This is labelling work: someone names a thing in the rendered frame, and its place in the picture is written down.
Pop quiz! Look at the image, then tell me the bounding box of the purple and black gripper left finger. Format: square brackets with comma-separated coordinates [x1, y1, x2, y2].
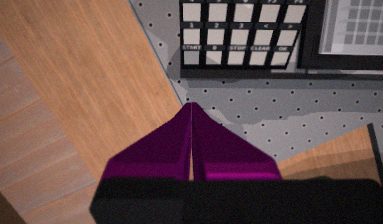
[99, 102, 191, 183]

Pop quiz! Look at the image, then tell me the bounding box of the black plate washer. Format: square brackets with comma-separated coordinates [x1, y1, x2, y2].
[179, 0, 383, 81]

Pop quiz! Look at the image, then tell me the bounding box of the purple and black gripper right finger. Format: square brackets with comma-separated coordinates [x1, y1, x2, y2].
[192, 102, 283, 180]

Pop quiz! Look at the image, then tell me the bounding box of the grey flat base plate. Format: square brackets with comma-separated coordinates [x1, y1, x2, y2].
[126, 0, 383, 188]

